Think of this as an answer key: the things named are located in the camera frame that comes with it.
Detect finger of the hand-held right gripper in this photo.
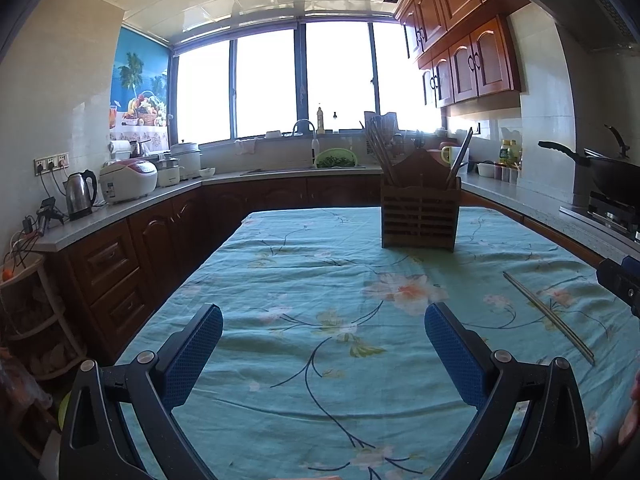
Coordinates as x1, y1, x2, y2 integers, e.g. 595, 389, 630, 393
596, 255, 640, 318

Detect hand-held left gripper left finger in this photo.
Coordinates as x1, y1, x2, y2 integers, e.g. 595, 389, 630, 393
59, 302, 224, 480

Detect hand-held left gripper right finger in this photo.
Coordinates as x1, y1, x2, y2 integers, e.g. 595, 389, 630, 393
424, 301, 592, 480

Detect wooden utensil holder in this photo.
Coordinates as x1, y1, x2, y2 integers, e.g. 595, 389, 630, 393
380, 149, 462, 253

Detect person's right hand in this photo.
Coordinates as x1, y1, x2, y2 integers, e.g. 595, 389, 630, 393
617, 367, 640, 446

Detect gas stove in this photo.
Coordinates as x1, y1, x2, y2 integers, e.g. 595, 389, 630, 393
560, 190, 640, 246

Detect black wok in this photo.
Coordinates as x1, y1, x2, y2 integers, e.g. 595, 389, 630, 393
539, 141, 640, 201

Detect dark wooden base cabinets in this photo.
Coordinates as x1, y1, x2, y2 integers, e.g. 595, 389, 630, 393
47, 172, 621, 366

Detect wok lid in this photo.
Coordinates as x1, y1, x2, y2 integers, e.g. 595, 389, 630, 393
582, 125, 640, 163

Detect teal floral tablecloth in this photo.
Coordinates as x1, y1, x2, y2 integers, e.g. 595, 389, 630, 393
110, 206, 640, 480

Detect white corner shelf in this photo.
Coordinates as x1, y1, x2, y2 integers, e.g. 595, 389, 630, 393
0, 252, 86, 381

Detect small white electric cooker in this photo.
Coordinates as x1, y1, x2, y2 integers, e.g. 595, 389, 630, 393
155, 156, 181, 186

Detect white red-lid rice cooker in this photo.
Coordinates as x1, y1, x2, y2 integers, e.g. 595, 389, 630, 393
99, 158, 159, 204

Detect steel electric kettle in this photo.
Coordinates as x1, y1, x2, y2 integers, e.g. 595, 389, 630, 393
64, 170, 98, 221

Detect large white rice cooker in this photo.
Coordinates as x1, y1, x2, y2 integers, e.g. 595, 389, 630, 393
170, 141, 202, 180

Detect black handheld device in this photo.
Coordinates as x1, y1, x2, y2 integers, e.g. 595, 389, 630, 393
37, 197, 66, 233

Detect bundle of wooden chopsticks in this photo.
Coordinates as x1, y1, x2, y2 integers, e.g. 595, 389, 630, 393
359, 115, 401, 188

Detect green colander with vegetables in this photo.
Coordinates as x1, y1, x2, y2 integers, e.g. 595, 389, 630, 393
315, 148, 360, 168

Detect curved kitchen faucet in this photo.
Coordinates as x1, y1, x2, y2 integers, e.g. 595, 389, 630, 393
292, 119, 321, 166

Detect wooden cutting boards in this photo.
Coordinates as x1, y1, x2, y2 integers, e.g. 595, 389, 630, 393
364, 111, 401, 136

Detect fruit and palm poster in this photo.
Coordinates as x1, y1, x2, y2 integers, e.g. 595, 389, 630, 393
109, 27, 173, 153

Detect steel range hood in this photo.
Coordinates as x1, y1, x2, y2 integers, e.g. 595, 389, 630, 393
507, 0, 640, 53

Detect large kitchen window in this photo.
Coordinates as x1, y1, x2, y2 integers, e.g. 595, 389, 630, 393
170, 17, 443, 143

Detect clear pitcher green handle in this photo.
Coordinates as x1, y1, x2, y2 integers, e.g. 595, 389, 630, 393
441, 146, 471, 176

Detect tangled cables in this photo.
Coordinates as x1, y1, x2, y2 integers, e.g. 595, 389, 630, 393
5, 215, 46, 271

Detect triple wall outlet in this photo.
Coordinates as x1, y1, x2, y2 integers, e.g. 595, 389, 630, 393
34, 152, 70, 176

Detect wooden wall cabinets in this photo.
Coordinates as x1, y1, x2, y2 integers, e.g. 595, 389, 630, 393
395, 0, 531, 108

